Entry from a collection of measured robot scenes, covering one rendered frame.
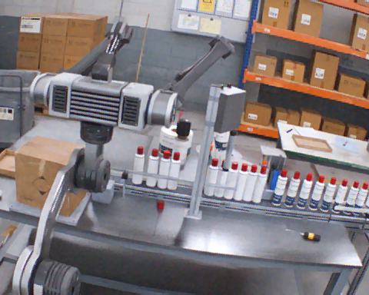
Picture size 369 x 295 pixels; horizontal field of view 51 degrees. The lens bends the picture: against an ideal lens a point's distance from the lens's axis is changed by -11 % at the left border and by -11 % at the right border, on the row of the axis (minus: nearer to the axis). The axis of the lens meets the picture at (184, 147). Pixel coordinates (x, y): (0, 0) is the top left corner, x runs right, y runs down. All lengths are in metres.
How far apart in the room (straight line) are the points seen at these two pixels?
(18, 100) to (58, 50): 1.47
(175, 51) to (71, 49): 1.88
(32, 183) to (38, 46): 3.84
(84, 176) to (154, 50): 5.13
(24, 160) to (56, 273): 0.68
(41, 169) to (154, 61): 4.99
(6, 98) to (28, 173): 2.41
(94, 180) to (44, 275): 0.47
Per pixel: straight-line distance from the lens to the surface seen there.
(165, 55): 6.69
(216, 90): 1.92
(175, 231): 2.01
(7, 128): 4.46
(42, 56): 5.68
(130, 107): 1.55
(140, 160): 2.21
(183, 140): 2.43
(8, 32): 7.72
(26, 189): 2.03
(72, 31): 5.49
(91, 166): 1.69
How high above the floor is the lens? 1.92
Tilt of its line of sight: 22 degrees down
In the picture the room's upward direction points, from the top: 9 degrees clockwise
